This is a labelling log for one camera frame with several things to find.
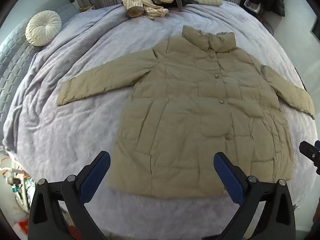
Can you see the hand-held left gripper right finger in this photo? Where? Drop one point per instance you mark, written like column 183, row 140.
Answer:
column 230, row 180

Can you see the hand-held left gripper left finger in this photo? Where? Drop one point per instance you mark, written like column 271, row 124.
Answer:
column 96, row 177

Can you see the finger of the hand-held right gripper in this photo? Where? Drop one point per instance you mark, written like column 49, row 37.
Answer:
column 310, row 152

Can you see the khaki puffer jacket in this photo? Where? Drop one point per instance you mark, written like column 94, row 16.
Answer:
column 200, row 120

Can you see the dark clothes pile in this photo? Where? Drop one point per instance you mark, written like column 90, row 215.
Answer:
column 183, row 0

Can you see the lavender fleece blanket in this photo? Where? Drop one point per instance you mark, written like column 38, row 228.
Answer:
column 75, row 135

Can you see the floor clutter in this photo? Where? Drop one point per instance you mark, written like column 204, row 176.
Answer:
column 15, row 177

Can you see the grey quilted headboard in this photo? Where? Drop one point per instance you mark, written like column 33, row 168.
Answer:
column 15, row 57

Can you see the round cream pleated pillow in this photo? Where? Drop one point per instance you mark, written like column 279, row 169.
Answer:
column 43, row 28

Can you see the cream striped garment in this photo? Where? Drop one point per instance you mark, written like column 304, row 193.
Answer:
column 150, row 1

